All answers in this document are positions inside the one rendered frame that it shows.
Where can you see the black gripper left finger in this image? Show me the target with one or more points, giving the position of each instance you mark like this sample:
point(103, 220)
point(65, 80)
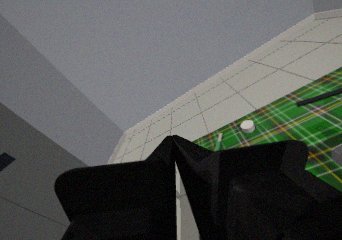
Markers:
point(120, 186)

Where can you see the grey cylinder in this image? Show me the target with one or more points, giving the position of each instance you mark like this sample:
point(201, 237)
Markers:
point(247, 126)

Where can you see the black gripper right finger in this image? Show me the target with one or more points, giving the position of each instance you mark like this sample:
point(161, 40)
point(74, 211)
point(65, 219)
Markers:
point(206, 175)

